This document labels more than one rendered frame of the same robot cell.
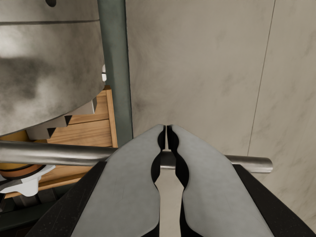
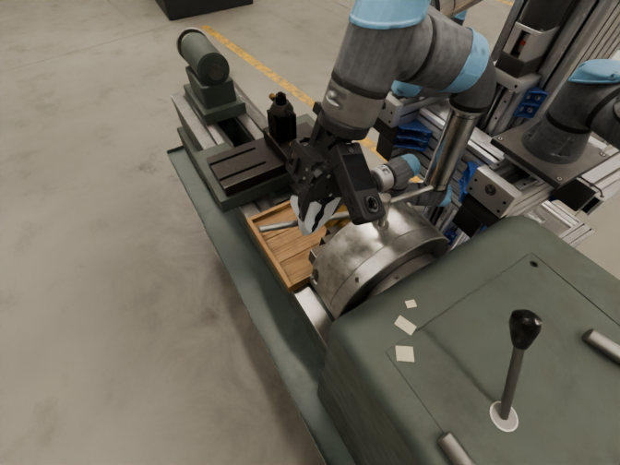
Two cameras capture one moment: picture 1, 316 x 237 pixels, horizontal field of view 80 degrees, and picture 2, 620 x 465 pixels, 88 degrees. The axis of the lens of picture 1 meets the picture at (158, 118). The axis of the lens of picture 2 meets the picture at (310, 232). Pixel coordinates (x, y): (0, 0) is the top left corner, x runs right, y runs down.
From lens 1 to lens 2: 0.46 m
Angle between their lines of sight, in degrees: 35
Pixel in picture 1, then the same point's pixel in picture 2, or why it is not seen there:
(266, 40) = not seen: outside the picture
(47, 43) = (351, 262)
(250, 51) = not seen: outside the picture
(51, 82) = (343, 248)
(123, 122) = (242, 276)
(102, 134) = (277, 248)
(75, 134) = (299, 242)
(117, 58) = (278, 342)
